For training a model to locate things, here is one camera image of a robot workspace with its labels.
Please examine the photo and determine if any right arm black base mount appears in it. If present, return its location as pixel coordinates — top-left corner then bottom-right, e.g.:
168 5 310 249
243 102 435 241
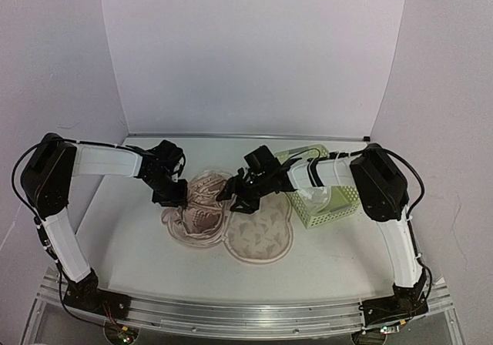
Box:
358 285 431 330

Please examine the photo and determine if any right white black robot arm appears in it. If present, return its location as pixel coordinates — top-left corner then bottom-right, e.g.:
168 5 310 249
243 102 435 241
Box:
216 143 427 317

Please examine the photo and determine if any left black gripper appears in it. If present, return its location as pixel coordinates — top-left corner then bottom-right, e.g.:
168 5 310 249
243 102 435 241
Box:
144 172 188 207

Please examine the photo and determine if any aluminium front rail frame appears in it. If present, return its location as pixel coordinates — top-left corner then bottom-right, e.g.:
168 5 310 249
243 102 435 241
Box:
21 268 464 344

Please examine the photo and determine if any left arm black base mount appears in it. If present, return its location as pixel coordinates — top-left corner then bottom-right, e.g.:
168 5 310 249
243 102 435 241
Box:
62 270 131 320

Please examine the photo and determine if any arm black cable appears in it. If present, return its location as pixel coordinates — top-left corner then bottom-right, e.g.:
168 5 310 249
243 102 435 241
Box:
292 146 427 223
10 139 66 273

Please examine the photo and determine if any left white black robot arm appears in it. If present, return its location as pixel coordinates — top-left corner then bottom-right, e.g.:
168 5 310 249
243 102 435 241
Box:
12 132 187 312

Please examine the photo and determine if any pale yellow plastic basket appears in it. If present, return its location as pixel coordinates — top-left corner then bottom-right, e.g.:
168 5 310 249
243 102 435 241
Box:
274 144 361 229

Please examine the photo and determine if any white satin bra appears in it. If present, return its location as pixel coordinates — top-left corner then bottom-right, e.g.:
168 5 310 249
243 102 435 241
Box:
298 186 332 215

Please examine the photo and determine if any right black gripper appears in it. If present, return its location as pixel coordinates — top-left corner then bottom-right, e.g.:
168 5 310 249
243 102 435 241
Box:
216 173 270 215

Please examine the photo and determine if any pink bra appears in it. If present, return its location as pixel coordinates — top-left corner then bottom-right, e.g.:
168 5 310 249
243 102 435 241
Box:
161 170 230 246

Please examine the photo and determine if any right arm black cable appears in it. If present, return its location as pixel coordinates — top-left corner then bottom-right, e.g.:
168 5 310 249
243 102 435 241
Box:
292 146 427 223

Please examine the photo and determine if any floral mesh laundry bag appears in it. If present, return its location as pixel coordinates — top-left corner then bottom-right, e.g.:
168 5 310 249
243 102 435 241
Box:
171 193 293 264

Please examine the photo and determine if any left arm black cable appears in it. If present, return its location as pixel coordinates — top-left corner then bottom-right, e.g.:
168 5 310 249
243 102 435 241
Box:
10 139 66 273

